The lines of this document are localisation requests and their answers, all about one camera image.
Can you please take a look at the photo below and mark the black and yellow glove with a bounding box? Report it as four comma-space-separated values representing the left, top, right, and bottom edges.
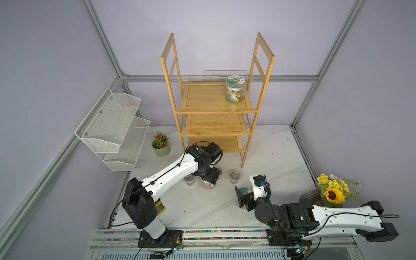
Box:
155, 199, 166, 216

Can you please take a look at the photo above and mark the small clear seed cup right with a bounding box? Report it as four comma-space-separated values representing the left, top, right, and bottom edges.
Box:
229, 170, 241, 185

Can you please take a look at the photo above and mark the green pot with red flowers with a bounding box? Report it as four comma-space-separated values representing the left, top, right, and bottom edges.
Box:
152, 132, 171, 157

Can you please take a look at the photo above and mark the bamboo three-tier shelf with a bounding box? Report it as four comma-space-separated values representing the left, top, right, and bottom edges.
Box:
160, 33, 276, 166

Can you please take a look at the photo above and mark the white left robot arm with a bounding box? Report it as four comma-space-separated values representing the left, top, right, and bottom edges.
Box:
108, 142, 223, 248

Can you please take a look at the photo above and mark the small clear seed cup left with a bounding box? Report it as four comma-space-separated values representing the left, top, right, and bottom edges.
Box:
184, 174, 196, 186

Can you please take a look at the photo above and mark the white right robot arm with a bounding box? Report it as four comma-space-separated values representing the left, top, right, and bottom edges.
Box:
235, 187, 399, 247

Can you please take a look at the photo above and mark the small clear seed cup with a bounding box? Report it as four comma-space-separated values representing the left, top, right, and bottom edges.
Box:
217, 168, 223, 181
184, 174, 196, 186
229, 170, 241, 185

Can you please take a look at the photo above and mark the seed jar with floral lid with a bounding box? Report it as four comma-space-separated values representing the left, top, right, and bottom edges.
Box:
235, 187, 252, 208

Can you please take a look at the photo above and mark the sunflower bouquet in vase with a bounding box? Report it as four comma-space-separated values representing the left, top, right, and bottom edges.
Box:
299, 174, 366, 208

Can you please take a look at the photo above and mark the white mesh wall basket rack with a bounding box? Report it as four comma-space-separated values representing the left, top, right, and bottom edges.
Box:
75, 88, 151, 172

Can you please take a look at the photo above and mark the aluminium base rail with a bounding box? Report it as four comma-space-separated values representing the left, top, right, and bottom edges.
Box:
86, 227, 364, 260

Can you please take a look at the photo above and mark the seed jar with red base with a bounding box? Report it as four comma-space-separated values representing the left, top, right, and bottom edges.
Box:
199, 177, 216, 190

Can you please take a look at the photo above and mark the small clear seed cup middle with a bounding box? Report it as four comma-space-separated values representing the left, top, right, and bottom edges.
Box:
217, 168, 223, 181

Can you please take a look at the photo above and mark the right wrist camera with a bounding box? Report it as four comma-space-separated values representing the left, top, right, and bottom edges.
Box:
250, 174, 271, 201

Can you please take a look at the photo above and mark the green-lid sunflower seed jar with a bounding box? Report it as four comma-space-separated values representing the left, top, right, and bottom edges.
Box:
225, 75, 247, 103

